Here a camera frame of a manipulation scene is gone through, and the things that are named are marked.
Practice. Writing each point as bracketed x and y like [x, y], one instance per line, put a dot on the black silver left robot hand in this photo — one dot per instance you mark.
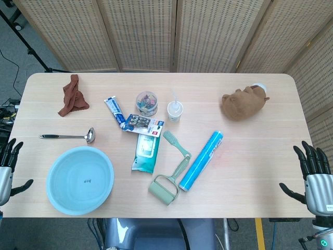
[5, 182]

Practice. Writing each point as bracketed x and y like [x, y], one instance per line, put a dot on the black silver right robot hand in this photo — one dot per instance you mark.
[318, 192]

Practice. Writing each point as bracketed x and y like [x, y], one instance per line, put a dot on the stainless steel ladle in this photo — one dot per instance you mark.
[89, 135]

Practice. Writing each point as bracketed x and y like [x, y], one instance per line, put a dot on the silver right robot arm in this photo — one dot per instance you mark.
[323, 240]

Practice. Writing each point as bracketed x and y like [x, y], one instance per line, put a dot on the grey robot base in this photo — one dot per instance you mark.
[156, 234]

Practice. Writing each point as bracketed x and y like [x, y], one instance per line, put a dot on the light blue plastic basin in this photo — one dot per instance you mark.
[79, 182]

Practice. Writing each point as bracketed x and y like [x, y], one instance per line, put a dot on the brown crumpled cloth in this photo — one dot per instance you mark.
[74, 100]

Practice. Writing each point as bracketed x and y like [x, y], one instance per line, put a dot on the woven folding screen panel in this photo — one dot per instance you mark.
[314, 83]
[140, 34]
[216, 34]
[70, 34]
[283, 36]

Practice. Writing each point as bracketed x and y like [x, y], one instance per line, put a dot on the brown plush toy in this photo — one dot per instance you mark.
[242, 105]

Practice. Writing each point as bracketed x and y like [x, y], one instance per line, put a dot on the blue cling film roll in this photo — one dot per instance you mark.
[201, 161]

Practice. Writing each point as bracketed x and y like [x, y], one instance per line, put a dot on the blue white toothpaste tube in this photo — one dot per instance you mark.
[114, 109]

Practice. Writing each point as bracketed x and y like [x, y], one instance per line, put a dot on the black tripod stand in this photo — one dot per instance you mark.
[32, 50]

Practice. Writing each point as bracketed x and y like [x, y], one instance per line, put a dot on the teal wet wipes pack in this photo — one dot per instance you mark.
[145, 153]

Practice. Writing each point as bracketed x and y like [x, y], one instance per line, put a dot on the battery blister pack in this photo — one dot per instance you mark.
[140, 122]

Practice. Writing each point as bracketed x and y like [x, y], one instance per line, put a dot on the green lint roller with brush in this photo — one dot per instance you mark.
[164, 191]

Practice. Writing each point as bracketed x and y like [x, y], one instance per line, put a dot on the clear jar of clips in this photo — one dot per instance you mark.
[147, 102]

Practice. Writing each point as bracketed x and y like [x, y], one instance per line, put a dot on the white squeeze bottle with spout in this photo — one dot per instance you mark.
[174, 110]

